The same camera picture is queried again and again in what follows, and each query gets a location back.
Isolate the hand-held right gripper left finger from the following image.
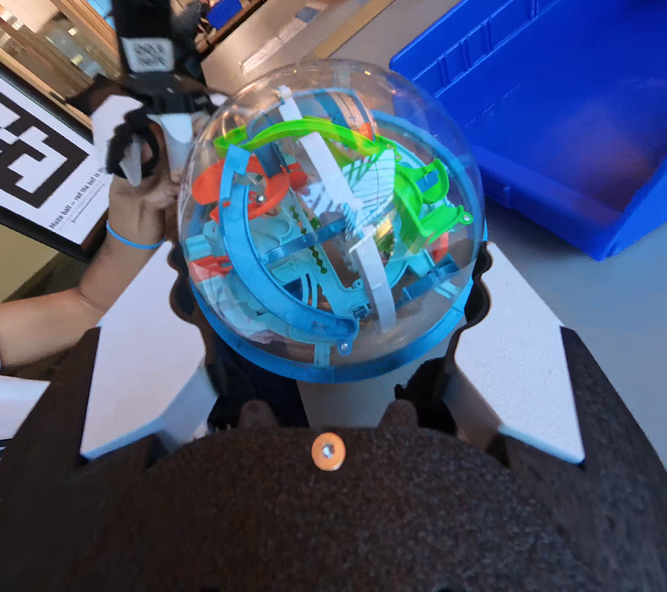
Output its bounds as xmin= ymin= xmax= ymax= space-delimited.
xmin=80 ymin=242 xmax=218 ymax=461

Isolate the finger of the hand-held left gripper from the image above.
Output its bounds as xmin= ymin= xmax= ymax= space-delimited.
xmin=147 ymin=114 xmax=195 ymax=172
xmin=90 ymin=94 xmax=146 ymax=147

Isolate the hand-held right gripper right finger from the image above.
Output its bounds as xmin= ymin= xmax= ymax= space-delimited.
xmin=444 ymin=243 xmax=585 ymax=463

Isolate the clear plastic maze ball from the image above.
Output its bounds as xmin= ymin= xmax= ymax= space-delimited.
xmin=177 ymin=59 xmax=489 ymax=384

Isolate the person's left forearm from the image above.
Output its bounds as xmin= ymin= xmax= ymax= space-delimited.
xmin=0 ymin=232 xmax=170 ymax=376

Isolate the person's left hand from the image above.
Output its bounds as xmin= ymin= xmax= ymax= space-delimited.
xmin=107 ymin=170 xmax=183 ymax=249

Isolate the black framed poster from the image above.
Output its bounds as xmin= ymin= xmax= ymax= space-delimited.
xmin=0 ymin=66 xmax=113 ymax=264

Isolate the blue wristband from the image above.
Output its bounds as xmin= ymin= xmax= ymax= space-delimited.
xmin=106 ymin=219 xmax=166 ymax=251

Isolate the white and blue paper sheet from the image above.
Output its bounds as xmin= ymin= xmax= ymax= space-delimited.
xmin=240 ymin=2 xmax=327 ymax=75

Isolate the blue plastic bin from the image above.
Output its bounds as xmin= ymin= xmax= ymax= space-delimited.
xmin=390 ymin=0 xmax=667 ymax=262

